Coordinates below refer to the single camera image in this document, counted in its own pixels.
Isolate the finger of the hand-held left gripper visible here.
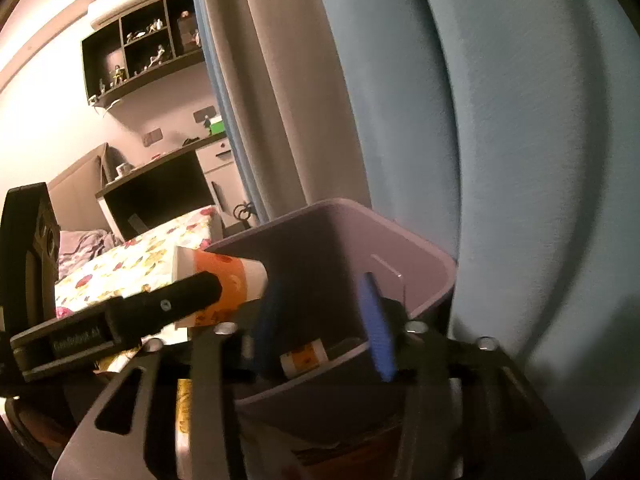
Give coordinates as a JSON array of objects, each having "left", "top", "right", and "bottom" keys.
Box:
[{"left": 107, "top": 271, "right": 224, "bottom": 347}]

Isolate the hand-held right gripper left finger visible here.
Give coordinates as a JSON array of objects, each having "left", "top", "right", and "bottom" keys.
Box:
[{"left": 52, "top": 280, "right": 287, "bottom": 480}]

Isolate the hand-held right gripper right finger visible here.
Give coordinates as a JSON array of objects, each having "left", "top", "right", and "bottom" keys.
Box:
[{"left": 360, "top": 272, "right": 586, "bottom": 480}]

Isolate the small orange paper cup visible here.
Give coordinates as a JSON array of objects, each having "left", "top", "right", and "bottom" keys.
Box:
[{"left": 280, "top": 339, "right": 330, "bottom": 378}]

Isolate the large orange paper cup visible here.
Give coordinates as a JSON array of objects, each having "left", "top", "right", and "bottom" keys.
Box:
[{"left": 172, "top": 246, "right": 269, "bottom": 328}]

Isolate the grey plastic bin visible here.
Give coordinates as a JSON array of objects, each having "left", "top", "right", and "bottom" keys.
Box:
[{"left": 202, "top": 199, "right": 458, "bottom": 443}]

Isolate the grey striped duvet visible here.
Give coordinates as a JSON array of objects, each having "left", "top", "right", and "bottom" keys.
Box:
[{"left": 57, "top": 230, "right": 120, "bottom": 278}]

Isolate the grey padded headboard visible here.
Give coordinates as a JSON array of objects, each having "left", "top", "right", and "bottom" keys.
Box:
[{"left": 47, "top": 142, "right": 113, "bottom": 235}]

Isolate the dark top desk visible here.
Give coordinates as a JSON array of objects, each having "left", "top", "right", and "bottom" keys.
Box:
[{"left": 95, "top": 137, "right": 236, "bottom": 242}]

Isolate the white drawer cabinet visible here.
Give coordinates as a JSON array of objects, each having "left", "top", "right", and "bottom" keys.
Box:
[{"left": 195, "top": 140, "right": 251, "bottom": 226}]

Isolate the blue curtain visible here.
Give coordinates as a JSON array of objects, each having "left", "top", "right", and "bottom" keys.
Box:
[{"left": 187, "top": 0, "right": 640, "bottom": 480}]

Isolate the grey curtain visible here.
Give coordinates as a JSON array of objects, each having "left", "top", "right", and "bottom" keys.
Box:
[{"left": 197, "top": 0, "right": 373, "bottom": 223}]

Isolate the group of shelf figurines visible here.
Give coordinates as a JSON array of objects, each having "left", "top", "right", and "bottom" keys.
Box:
[{"left": 97, "top": 10, "right": 203, "bottom": 96}]

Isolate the white cable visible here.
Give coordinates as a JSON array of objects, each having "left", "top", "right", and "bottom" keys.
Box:
[{"left": 90, "top": 95, "right": 125, "bottom": 113}]

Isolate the dark wall shelf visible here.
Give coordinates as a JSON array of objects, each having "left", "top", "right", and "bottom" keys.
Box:
[{"left": 81, "top": 0, "right": 206, "bottom": 108}]

